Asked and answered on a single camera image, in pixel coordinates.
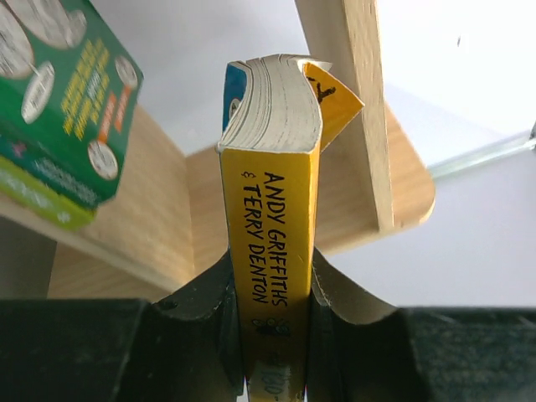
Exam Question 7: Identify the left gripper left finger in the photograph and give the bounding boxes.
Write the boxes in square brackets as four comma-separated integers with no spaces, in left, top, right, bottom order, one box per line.
[1,255,244,401]

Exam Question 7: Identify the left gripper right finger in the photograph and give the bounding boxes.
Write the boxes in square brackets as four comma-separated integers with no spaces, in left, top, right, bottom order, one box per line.
[307,251,535,401]

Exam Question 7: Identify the lime green 65-Storey Treehouse book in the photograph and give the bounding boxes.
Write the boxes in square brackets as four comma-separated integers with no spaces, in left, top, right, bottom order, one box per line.
[1,157,95,230]

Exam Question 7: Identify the yellow 130-Storey Treehouse book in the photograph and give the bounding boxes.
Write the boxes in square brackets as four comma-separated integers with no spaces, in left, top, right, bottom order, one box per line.
[217,54,363,401]

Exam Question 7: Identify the dark green 104-Storey Treehouse book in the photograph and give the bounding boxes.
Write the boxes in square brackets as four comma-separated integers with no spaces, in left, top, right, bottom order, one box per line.
[1,0,143,209]

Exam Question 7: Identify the wooden two-tier bookshelf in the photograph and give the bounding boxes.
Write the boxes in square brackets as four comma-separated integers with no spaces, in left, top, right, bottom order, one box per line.
[1,1,436,300]

